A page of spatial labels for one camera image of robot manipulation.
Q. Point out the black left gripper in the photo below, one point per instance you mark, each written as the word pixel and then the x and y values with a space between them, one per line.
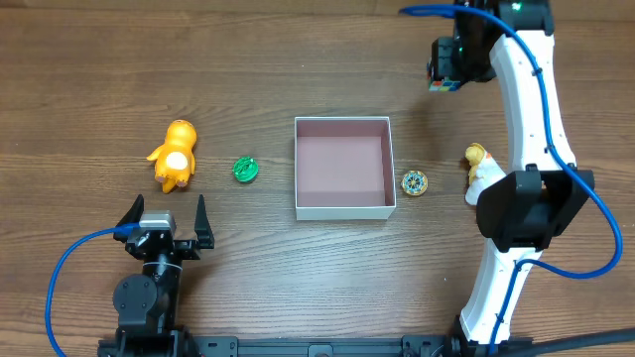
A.
pixel 181 246

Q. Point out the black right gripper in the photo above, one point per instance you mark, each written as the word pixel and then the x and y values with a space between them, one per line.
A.
pixel 442 69

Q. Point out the colourful puzzle cube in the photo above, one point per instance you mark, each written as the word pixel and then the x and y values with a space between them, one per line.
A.
pixel 444 85

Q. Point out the white plush duck yellow hat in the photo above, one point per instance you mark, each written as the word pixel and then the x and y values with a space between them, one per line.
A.
pixel 483 173

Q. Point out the white cardboard box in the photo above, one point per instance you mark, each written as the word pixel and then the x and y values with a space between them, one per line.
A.
pixel 344 168

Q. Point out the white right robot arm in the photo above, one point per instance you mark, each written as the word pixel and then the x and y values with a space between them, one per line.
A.
pixel 520 210

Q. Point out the orange plush toy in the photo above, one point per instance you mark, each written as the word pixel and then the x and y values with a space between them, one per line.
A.
pixel 174 160

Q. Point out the green spinning top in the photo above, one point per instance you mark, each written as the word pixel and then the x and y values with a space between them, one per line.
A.
pixel 245 169

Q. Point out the gold blue spinning top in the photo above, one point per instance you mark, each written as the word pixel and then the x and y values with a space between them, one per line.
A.
pixel 414 183

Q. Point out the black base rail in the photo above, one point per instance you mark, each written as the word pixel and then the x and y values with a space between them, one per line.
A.
pixel 183 343

